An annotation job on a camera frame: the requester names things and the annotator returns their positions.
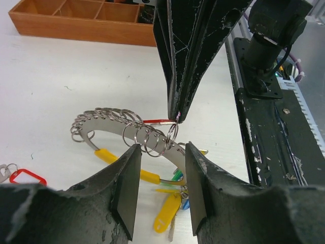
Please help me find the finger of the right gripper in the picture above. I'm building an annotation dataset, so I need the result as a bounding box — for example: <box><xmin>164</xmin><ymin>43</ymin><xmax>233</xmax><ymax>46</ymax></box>
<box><xmin>177</xmin><ymin>1</ymin><xmax>252</xmax><ymax>121</ymax></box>
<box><xmin>153</xmin><ymin>1</ymin><xmax>206</xmax><ymax>119</ymax></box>

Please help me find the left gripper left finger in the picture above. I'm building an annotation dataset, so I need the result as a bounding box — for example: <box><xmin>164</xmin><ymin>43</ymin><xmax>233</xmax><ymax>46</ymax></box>
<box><xmin>1</xmin><ymin>144</ymin><xmax>142</xmax><ymax>243</ymax></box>

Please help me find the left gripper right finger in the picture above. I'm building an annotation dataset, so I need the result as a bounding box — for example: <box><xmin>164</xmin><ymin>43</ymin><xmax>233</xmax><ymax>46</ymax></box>
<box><xmin>185</xmin><ymin>143</ymin><xmax>324</xmax><ymax>243</ymax></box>

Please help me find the large metal keyring with keys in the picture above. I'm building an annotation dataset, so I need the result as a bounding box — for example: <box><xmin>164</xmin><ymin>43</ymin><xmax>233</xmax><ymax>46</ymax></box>
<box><xmin>70</xmin><ymin>107</ymin><xmax>209</xmax><ymax>241</ymax></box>

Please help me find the red tag key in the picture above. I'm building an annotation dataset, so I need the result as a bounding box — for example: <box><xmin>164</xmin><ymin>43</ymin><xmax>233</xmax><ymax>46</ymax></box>
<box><xmin>143</xmin><ymin>119</ymin><xmax>177</xmax><ymax>126</ymax></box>
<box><xmin>1</xmin><ymin>163</ymin><xmax>47</xmax><ymax>186</ymax></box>

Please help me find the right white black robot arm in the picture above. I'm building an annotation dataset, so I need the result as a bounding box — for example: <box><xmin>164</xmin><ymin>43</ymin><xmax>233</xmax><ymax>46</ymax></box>
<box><xmin>153</xmin><ymin>1</ymin><xmax>312</xmax><ymax>123</ymax></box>

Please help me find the wooden compartment tray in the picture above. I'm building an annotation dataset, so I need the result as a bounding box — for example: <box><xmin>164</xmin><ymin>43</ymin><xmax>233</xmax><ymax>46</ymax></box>
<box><xmin>8</xmin><ymin>0</ymin><xmax>156</xmax><ymax>47</ymax></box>

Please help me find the aluminium frame rail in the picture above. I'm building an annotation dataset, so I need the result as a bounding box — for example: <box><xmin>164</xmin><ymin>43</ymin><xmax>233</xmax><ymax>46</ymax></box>
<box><xmin>225</xmin><ymin>16</ymin><xmax>252</xmax><ymax>93</ymax></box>

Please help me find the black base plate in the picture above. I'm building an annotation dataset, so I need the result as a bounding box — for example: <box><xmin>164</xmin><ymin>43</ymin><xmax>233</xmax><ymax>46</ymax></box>
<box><xmin>234</xmin><ymin>38</ymin><xmax>324</xmax><ymax>188</ymax></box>

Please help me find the white slotted cable duct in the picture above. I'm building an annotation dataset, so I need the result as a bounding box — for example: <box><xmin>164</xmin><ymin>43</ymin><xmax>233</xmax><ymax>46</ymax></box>
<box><xmin>277</xmin><ymin>77</ymin><xmax>324</xmax><ymax>156</ymax></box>

